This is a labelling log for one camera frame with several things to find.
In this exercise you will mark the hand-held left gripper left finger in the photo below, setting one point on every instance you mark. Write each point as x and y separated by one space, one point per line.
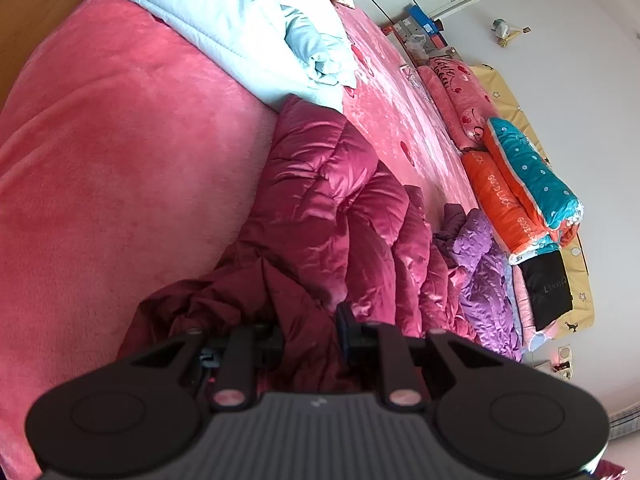
245 355

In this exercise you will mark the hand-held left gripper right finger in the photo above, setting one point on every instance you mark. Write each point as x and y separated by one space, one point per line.
345 330

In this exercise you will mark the red puffer jacket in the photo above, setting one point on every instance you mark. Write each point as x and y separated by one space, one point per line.
325 200

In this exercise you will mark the purple puffer jacket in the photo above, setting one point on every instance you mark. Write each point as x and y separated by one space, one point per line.
480 270

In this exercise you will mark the folded pink blanket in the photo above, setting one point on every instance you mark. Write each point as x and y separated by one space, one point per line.
522 305

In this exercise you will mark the orange folded quilt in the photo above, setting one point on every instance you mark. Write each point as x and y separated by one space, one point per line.
500 200

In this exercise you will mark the black cloth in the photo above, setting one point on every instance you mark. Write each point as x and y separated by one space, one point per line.
547 285

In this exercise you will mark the yellow covered headboard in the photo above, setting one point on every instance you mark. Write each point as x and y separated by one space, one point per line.
580 280

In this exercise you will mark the pink bed sheet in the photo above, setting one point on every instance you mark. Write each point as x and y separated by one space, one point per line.
100 160

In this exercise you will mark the teal folded quilt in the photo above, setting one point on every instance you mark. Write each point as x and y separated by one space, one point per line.
535 170

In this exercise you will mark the plain pink pillow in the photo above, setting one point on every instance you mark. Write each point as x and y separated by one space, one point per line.
440 100

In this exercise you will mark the pink heart print pillow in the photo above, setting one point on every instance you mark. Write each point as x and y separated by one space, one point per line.
467 95

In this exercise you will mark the grey ribbed pipe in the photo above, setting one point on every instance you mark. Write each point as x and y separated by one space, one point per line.
622 420

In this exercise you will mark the blue box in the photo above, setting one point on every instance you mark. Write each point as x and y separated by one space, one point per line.
420 16

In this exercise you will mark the light blue puffer jacket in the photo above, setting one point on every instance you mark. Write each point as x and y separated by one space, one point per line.
225 20

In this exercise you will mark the wall sockets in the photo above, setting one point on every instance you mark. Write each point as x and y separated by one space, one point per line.
562 352

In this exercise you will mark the wall hanging ornament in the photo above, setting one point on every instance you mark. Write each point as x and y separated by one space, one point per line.
501 30

